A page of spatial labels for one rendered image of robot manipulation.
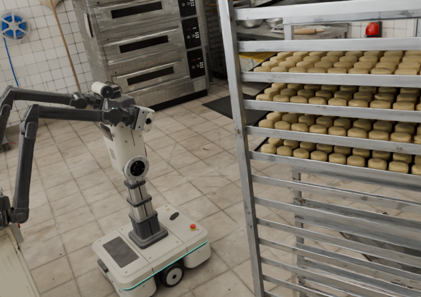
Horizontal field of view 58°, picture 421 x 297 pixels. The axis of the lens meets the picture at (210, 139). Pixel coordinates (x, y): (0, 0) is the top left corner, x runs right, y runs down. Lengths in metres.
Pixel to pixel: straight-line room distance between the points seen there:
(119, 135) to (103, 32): 3.16
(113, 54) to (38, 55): 1.30
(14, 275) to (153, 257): 0.76
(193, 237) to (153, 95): 3.30
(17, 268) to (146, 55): 3.69
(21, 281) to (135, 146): 0.88
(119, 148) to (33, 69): 4.06
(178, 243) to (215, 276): 0.33
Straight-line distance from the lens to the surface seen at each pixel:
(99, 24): 5.15
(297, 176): 1.77
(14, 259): 2.16
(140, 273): 2.41
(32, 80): 6.14
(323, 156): 1.22
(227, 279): 2.59
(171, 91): 5.62
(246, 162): 1.26
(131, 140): 2.18
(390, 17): 1.44
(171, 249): 2.48
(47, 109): 1.83
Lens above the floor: 1.82
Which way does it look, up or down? 24 degrees down
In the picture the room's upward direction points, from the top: 9 degrees counter-clockwise
